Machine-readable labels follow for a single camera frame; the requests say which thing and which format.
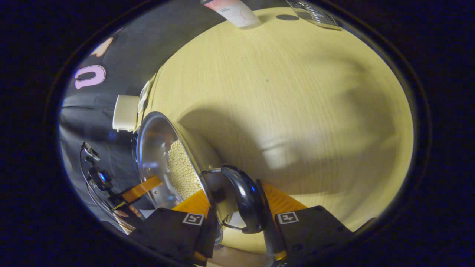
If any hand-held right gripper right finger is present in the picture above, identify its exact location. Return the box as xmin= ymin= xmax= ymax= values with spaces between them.
xmin=256 ymin=179 xmax=353 ymax=262

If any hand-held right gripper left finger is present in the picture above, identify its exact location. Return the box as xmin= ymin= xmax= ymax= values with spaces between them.
xmin=130 ymin=189 xmax=218 ymax=266

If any steel pot with black handles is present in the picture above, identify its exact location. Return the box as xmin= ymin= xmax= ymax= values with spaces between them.
xmin=135 ymin=111 xmax=268 ymax=246

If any white toaster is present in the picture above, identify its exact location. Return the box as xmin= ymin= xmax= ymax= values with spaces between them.
xmin=112 ymin=94 xmax=140 ymax=133

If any small clear bottle pink label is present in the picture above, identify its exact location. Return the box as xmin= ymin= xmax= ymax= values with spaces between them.
xmin=200 ymin=0 xmax=262 ymax=30

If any small glass jar with stick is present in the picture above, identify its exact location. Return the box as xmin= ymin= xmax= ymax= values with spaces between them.
xmin=285 ymin=0 xmax=342 ymax=31

